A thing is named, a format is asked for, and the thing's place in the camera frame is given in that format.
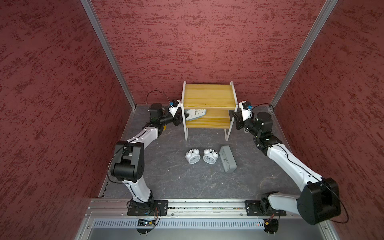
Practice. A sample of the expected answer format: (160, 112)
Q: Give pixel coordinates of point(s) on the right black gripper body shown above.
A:
(240, 123)

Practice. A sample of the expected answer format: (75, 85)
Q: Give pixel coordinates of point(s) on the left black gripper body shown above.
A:
(175, 120)

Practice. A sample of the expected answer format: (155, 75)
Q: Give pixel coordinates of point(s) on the grey square alarm clock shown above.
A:
(228, 159)
(193, 114)

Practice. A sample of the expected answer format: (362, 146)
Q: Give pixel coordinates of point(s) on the white twin-bell clock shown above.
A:
(193, 156)
(210, 156)

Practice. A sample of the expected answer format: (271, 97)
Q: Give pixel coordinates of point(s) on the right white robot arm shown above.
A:
(319, 199)

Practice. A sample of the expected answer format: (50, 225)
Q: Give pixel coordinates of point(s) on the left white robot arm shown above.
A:
(128, 162)

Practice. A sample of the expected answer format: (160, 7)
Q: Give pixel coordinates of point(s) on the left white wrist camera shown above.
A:
(174, 105)

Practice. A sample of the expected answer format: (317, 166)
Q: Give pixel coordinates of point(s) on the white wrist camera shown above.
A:
(174, 105)
(246, 110)

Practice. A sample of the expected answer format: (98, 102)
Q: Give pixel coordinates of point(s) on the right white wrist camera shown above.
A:
(246, 110)

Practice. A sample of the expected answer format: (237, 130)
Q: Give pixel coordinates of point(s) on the white frame wooden shelf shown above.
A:
(216, 99)

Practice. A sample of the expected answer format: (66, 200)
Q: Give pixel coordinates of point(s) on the left aluminium corner post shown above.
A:
(96, 24)

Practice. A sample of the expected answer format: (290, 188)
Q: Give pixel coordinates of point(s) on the aluminium corner post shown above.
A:
(96, 24)
(316, 28)

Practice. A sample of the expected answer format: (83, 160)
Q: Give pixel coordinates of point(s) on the right aluminium corner post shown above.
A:
(316, 28)

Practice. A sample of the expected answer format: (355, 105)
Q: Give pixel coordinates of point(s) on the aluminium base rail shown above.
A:
(195, 219)

